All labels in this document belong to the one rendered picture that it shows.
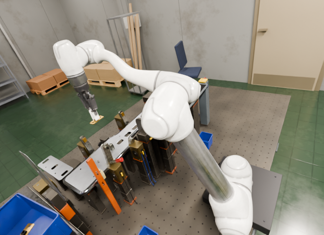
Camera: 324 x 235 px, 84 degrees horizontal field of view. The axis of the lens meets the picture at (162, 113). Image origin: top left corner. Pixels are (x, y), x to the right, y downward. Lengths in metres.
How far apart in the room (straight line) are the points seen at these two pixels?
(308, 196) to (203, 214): 1.32
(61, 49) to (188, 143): 0.70
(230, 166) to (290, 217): 1.22
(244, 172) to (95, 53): 0.97
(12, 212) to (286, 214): 2.02
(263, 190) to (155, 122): 0.90
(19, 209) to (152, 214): 0.69
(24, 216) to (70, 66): 0.77
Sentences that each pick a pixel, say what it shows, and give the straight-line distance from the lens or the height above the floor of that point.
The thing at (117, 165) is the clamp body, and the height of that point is 1.05.
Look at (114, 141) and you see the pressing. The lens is 1.35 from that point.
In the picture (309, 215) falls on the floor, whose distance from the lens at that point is 2.21.
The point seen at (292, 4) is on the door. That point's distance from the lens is 3.67.
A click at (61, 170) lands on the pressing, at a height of 1.00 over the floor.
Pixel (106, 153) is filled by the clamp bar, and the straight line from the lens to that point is 1.03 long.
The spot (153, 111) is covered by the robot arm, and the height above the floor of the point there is 1.52.
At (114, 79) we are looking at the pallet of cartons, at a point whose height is 0.21.
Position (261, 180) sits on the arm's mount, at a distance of 1.32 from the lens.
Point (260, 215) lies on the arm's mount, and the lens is 1.20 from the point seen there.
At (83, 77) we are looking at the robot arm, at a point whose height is 1.53.
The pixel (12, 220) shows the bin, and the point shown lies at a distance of 1.19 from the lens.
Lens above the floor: 1.81
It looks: 33 degrees down
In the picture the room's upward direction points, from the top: 12 degrees counter-clockwise
